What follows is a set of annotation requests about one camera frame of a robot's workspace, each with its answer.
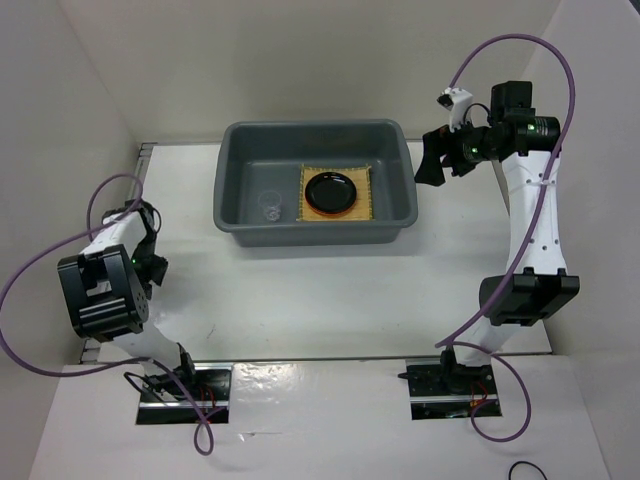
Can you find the aluminium table edge rail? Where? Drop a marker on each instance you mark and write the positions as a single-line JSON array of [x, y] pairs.
[[91, 348]]

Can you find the orange plastic plate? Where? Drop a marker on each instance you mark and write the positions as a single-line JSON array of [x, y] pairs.
[[330, 212]]

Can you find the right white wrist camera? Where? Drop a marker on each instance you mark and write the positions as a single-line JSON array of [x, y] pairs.
[[456, 101]]

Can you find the black round plate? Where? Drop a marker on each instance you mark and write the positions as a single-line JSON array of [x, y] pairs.
[[331, 192]]

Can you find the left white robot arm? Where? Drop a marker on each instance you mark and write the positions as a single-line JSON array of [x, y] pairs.
[[107, 288]]

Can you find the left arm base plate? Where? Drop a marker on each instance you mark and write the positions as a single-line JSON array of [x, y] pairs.
[[161, 402]]

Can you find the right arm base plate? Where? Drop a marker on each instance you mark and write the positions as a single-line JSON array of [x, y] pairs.
[[440, 395]]

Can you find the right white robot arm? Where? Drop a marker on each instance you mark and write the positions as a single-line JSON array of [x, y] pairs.
[[536, 283]]

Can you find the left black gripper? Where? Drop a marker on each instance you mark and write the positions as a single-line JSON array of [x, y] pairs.
[[154, 273]]

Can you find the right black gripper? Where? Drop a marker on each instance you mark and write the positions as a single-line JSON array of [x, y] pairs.
[[435, 144]]

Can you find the square bamboo mat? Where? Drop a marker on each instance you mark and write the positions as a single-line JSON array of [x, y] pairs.
[[335, 194]]

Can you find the clear glass cup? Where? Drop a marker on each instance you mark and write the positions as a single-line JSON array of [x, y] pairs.
[[270, 204]]

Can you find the grey plastic bin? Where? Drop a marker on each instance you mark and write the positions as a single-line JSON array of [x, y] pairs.
[[260, 156]]

